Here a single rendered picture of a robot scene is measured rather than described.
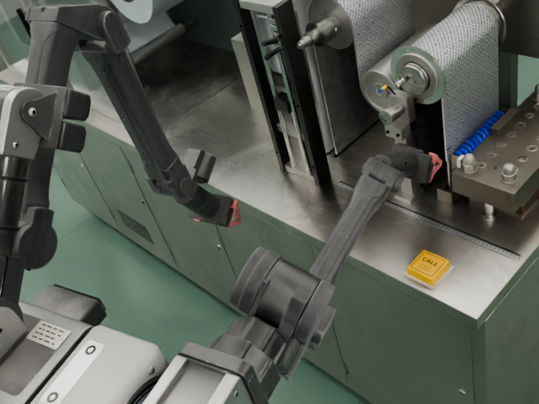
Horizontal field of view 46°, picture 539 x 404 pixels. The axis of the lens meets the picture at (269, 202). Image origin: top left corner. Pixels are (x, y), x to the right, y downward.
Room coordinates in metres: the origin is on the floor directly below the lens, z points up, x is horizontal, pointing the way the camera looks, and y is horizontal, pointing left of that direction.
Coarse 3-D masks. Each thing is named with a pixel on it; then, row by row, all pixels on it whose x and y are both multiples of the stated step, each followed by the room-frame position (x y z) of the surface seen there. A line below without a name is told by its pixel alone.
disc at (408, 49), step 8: (400, 48) 1.27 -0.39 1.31; (408, 48) 1.25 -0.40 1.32; (416, 48) 1.23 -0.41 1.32; (392, 56) 1.29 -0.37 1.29; (400, 56) 1.27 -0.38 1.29; (424, 56) 1.21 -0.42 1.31; (432, 56) 1.20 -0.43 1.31; (392, 64) 1.29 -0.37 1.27; (432, 64) 1.19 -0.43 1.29; (392, 72) 1.29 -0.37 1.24; (440, 72) 1.18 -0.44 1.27; (440, 80) 1.18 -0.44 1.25; (400, 88) 1.28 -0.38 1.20; (440, 88) 1.18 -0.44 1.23; (432, 96) 1.20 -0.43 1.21; (440, 96) 1.18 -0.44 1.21
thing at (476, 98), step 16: (480, 64) 1.27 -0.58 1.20; (496, 64) 1.31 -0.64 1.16; (464, 80) 1.23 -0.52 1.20; (480, 80) 1.27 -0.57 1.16; (496, 80) 1.31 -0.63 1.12; (448, 96) 1.20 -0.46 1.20; (464, 96) 1.23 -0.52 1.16; (480, 96) 1.27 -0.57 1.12; (496, 96) 1.31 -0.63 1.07; (448, 112) 1.19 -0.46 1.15; (464, 112) 1.23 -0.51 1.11; (480, 112) 1.27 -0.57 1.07; (448, 128) 1.19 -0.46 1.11; (464, 128) 1.23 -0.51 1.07; (448, 144) 1.19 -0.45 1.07
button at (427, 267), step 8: (424, 256) 1.00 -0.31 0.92; (432, 256) 0.99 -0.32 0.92; (416, 264) 0.98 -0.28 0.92; (424, 264) 0.98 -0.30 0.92; (432, 264) 0.97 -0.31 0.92; (440, 264) 0.96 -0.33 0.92; (448, 264) 0.96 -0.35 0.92; (408, 272) 0.98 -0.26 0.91; (416, 272) 0.96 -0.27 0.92; (424, 272) 0.95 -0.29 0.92; (432, 272) 0.95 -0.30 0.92; (440, 272) 0.94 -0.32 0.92; (424, 280) 0.94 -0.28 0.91; (432, 280) 0.93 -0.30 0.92
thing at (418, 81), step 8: (408, 64) 1.23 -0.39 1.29; (416, 64) 1.22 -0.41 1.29; (400, 72) 1.25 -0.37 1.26; (408, 72) 1.23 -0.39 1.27; (416, 72) 1.21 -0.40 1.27; (424, 72) 1.20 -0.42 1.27; (408, 80) 1.23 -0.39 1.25; (416, 80) 1.22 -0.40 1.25; (424, 80) 1.19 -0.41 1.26; (408, 88) 1.23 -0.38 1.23; (416, 88) 1.21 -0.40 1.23; (424, 88) 1.19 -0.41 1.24
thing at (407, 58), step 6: (498, 30) 1.33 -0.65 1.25; (408, 54) 1.24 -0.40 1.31; (414, 54) 1.23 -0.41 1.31; (402, 60) 1.26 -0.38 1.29; (408, 60) 1.24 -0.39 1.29; (414, 60) 1.23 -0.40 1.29; (420, 60) 1.21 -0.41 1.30; (426, 60) 1.21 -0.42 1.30; (396, 66) 1.27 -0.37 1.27; (402, 66) 1.26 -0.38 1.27; (426, 66) 1.20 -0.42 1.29; (396, 72) 1.27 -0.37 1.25; (432, 72) 1.19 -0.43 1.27; (396, 78) 1.28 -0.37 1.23; (432, 78) 1.19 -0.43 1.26; (432, 84) 1.19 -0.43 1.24; (426, 90) 1.21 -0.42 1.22; (432, 90) 1.19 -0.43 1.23; (414, 96) 1.24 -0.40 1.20; (420, 96) 1.22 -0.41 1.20; (426, 96) 1.21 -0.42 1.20
